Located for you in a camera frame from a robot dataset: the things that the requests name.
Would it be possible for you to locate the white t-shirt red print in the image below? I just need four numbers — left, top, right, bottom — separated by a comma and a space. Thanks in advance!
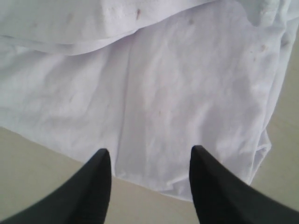
0, 0, 299, 200

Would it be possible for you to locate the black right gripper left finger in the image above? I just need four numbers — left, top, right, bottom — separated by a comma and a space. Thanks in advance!
2, 149, 112, 224

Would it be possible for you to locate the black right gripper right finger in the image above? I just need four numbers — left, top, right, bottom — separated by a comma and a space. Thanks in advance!
189, 146, 299, 224

